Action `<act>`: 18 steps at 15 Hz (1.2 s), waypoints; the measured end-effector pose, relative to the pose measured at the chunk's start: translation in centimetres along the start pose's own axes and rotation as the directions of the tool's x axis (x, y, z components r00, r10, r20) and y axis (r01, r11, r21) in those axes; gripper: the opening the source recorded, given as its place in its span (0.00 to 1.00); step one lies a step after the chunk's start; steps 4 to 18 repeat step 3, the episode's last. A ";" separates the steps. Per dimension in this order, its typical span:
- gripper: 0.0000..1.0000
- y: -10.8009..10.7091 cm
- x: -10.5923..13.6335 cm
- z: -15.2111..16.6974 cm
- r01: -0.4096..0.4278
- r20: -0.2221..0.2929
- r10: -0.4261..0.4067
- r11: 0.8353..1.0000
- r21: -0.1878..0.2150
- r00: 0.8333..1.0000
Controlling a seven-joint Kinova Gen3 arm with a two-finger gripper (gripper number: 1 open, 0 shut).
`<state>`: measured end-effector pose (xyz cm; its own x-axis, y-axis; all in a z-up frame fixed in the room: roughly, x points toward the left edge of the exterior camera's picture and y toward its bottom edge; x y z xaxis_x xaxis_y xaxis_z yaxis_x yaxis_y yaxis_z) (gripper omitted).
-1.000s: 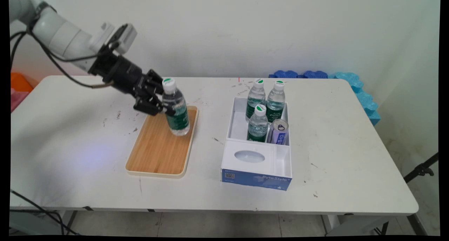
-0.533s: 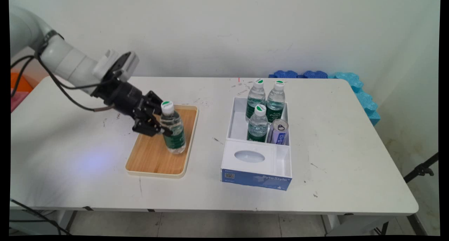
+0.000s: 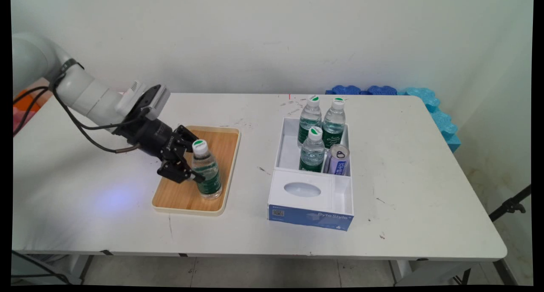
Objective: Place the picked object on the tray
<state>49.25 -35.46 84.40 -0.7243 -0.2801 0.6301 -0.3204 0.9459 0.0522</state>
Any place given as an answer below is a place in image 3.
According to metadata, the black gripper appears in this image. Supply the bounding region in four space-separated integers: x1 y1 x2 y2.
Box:
113 116 206 184

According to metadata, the clear water bottle green label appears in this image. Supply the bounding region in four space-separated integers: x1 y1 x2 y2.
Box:
322 98 346 148
297 95 323 148
191 139 223 200
299 127 326 173

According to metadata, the wooden tray with cream rim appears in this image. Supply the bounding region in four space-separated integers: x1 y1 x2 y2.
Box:
152 125 241 216

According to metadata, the white and blue cardboard box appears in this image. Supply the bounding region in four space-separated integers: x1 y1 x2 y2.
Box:
268 117 354 232

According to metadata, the orange object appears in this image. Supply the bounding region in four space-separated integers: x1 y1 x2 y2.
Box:
15 90 48 113

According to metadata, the purple and white drink can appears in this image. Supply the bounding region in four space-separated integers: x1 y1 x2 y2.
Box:
323 144 350 176

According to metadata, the pink object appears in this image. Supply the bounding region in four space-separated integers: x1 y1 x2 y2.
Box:
13 106 34 135

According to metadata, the dark blue foam mat piece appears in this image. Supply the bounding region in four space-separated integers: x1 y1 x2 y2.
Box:
326 85 362 96
366 85 398 96

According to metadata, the light blue foam mat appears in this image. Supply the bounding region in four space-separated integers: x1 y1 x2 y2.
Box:
398 87 462 153

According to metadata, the black tripod leg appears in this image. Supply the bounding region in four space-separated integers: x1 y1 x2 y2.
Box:
488 184 532 223

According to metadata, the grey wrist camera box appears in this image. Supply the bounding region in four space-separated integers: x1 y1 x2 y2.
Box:
116 80 171 120

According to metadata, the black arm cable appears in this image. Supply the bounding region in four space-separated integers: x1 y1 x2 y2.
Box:
13 59 150 154

